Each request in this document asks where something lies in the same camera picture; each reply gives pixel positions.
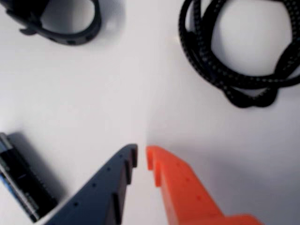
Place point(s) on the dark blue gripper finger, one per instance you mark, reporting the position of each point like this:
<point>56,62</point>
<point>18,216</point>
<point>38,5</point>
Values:
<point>98,194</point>

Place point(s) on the black wrist band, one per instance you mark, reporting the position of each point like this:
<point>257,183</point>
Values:
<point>77,38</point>

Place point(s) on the black battery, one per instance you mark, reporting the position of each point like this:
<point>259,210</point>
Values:
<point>23,178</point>

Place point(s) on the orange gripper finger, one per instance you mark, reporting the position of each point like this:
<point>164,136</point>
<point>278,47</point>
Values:
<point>185,194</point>

